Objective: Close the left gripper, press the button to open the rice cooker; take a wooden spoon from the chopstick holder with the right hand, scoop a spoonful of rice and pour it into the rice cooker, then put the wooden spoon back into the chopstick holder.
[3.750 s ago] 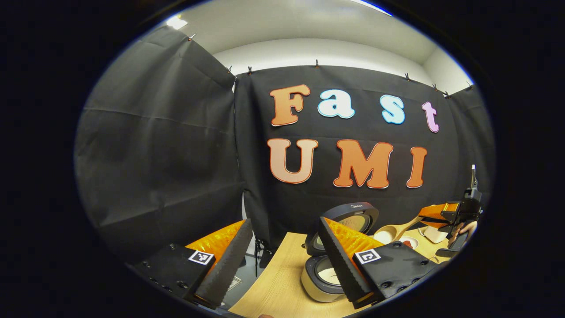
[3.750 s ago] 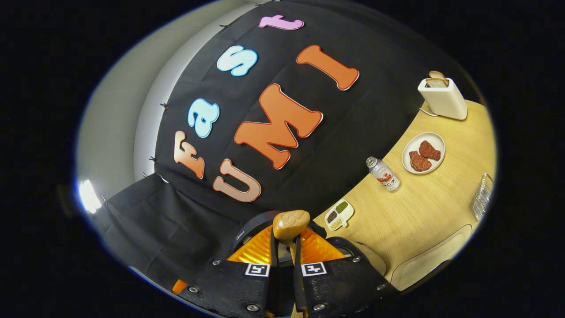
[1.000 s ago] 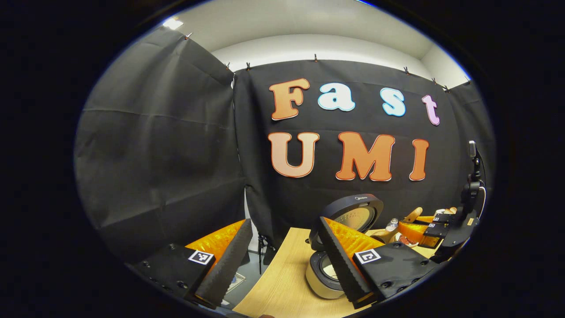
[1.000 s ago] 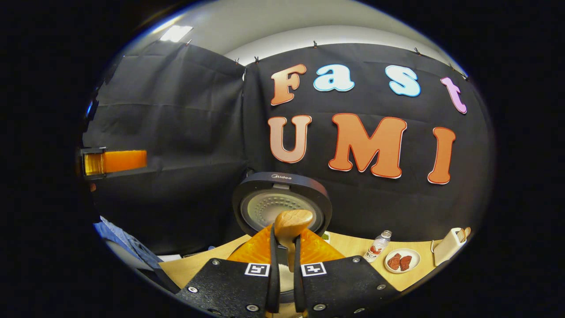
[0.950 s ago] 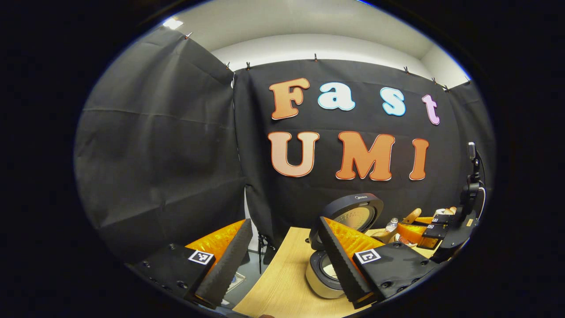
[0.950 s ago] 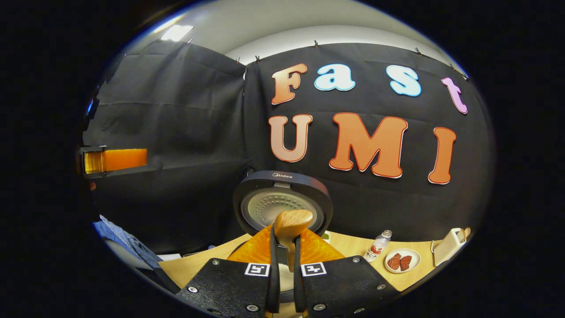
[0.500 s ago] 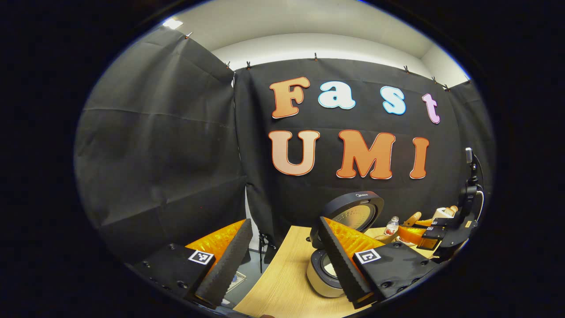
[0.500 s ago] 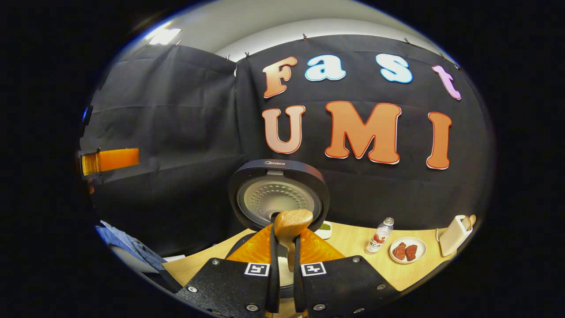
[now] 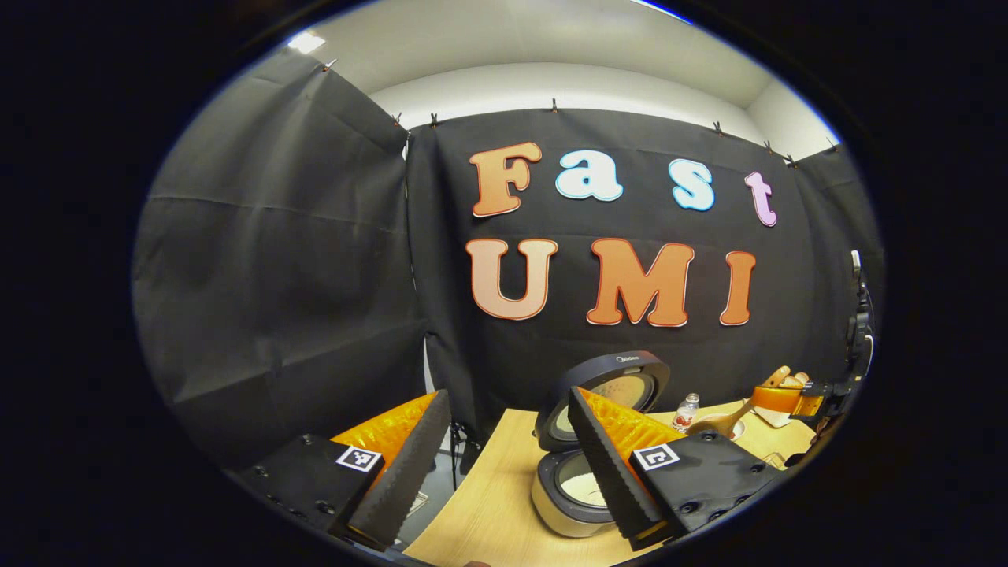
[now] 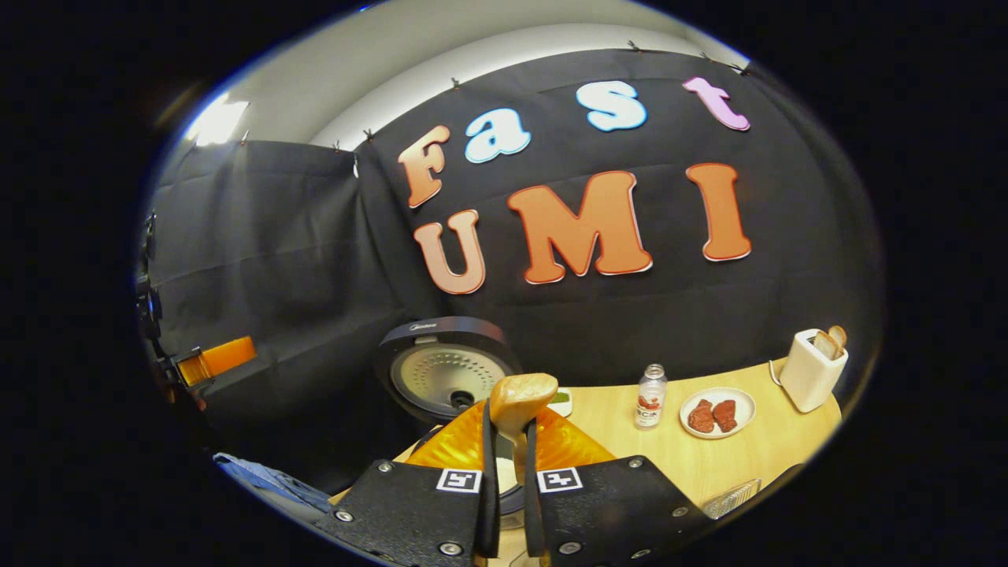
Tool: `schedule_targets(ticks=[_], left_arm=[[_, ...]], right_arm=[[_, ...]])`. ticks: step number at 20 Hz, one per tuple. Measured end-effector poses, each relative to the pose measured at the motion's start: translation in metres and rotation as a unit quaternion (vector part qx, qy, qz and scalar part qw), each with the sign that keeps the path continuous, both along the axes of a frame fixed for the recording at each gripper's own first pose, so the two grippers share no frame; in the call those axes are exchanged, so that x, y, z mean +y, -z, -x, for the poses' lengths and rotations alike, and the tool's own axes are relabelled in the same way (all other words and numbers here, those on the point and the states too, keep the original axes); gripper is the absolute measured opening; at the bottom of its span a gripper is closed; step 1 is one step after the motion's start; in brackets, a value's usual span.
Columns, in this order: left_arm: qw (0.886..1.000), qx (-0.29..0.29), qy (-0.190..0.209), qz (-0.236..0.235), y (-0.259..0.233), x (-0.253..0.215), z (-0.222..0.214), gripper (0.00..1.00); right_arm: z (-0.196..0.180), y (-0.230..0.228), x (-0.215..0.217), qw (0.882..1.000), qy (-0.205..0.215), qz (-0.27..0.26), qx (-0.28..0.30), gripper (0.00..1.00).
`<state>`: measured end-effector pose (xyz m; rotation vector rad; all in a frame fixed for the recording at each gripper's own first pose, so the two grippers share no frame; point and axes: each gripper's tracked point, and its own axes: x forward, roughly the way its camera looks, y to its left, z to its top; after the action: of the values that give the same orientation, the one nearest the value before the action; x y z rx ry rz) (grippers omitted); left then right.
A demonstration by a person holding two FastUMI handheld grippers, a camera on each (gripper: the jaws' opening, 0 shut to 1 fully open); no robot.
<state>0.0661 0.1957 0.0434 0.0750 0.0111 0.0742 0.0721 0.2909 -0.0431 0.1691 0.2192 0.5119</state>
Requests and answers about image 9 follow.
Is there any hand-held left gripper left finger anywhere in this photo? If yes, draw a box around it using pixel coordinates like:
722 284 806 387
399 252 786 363
228 389 453 552

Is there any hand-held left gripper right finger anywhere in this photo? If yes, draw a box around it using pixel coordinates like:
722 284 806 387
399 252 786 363
567 386 787 552

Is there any cream chopstick holder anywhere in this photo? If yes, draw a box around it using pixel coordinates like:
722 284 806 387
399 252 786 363
758 365 812 428

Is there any wooden spoon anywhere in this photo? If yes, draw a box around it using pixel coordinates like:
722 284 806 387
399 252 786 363
687 400 757 439

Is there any black rice cooker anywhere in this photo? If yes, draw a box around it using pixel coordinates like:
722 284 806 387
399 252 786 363
532 351 671 539

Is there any white bowl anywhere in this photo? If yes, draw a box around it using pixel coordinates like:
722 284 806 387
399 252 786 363
685 415 747 442

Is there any black stand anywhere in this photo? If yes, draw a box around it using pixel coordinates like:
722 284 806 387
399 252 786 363
447 421 477 493

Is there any black backdrop cloth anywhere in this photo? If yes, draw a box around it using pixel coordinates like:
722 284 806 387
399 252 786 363
130 47 887 473

